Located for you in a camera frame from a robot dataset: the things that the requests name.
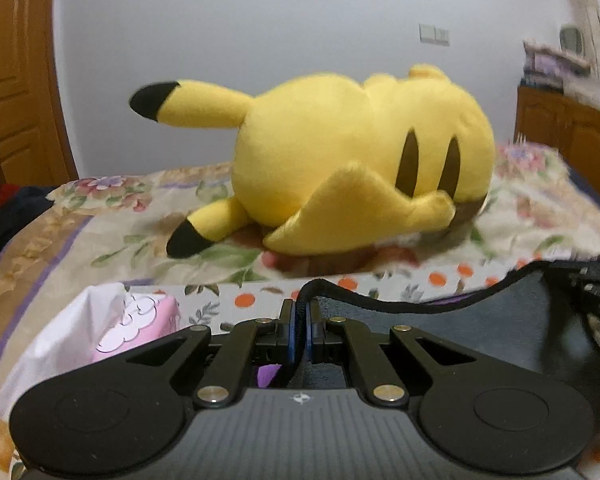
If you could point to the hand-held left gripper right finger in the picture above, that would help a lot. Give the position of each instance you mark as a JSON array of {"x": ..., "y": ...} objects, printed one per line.
[{"x": 313, "y": 340}]

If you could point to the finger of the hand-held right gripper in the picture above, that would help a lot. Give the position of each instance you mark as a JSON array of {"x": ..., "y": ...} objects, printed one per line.
[{"x": 597, "y": 292}]

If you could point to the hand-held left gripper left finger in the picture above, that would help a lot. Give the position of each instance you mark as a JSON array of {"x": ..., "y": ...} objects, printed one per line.
[{"x": 291, "y": 340}]

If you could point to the dark grey towel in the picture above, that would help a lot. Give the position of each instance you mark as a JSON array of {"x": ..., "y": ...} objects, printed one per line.
[{"x": 505, "y": 330}]

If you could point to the pink tissue packet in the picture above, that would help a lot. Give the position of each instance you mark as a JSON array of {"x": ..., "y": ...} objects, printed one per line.
[{"x": 130, "y": 325}]

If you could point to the wooden cabinet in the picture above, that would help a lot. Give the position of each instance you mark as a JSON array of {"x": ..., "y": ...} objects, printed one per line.
[{"x": 565, "y": 130}]

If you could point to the yellow plush toy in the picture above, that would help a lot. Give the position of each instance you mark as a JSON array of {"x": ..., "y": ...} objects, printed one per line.
[{"x": 340, "y": 160}]

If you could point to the floral bed sheet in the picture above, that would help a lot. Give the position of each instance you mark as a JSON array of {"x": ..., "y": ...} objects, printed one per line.
[{"x": 105, "y": 240}]

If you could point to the stack of magazines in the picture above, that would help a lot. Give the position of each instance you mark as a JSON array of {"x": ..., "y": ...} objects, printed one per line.
[{"x": 552, "y": 67}]

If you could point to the wooden door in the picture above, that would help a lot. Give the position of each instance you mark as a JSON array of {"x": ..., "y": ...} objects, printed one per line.
[{"x": 15, "y": 85}]

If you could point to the white wall switch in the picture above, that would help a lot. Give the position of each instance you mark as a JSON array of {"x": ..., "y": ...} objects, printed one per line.
[{"x": 434, "y": 34}]

